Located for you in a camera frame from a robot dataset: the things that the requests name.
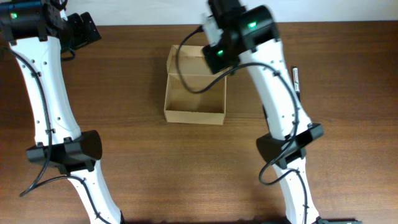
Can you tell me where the cardboard box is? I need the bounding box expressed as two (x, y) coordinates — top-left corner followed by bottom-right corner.
(164, 45), (227, 125)

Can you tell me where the black whiteboard marker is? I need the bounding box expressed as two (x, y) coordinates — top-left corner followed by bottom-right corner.
(292, 67), (300, 100)

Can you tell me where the black permanent marker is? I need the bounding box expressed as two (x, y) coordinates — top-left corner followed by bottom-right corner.
(262, 105), (269, 127)

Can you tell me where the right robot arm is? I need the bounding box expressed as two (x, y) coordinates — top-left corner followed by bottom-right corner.
(203, 0), (357, 223)

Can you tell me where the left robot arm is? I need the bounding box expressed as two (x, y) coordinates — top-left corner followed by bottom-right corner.
(1, 0), (124, 223)

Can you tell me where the right black cable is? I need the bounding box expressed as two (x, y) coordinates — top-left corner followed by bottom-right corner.
(175, 26), (309, 224)

